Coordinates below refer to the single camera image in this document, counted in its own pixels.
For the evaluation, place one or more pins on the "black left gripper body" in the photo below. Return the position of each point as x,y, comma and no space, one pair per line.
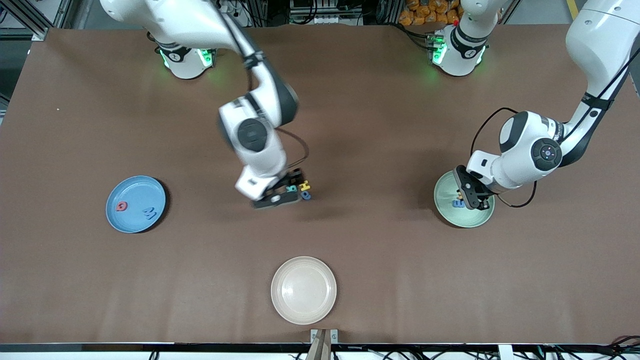
481,196

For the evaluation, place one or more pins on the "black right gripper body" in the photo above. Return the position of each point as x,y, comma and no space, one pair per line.
294,178

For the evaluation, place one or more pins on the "yellow foam letter H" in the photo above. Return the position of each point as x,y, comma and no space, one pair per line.
305,186

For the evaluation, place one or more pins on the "blue foam letter e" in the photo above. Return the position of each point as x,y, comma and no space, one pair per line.
457,204

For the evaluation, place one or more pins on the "blue foam letter M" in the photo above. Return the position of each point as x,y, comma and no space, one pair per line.
150,214

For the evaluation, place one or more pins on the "pink foam letter Q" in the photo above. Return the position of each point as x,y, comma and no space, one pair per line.
118,206

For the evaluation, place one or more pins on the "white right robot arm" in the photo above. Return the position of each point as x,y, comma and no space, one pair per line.
260,155

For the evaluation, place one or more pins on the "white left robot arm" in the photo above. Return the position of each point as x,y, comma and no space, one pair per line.
520,160

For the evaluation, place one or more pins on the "green plate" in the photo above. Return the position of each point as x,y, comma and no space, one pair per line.
465,217

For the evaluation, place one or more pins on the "cream plate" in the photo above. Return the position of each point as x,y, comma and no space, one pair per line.
303,290

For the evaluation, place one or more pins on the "blue plate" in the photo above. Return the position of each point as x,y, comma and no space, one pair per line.
135,220

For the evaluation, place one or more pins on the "beige pole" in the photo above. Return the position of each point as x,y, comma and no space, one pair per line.
320,350

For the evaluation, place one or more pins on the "white power strip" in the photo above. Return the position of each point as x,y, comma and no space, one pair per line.
325,20

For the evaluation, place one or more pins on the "pile of orange objects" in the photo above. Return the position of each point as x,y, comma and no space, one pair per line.
425,14

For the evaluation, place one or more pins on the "metal mounting bracket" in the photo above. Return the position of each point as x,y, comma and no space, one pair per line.
315,334

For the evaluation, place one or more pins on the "black table edge rail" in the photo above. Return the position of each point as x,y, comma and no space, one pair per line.
150,347

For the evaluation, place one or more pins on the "aluminium frame profile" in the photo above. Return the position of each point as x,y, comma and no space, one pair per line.
25,17

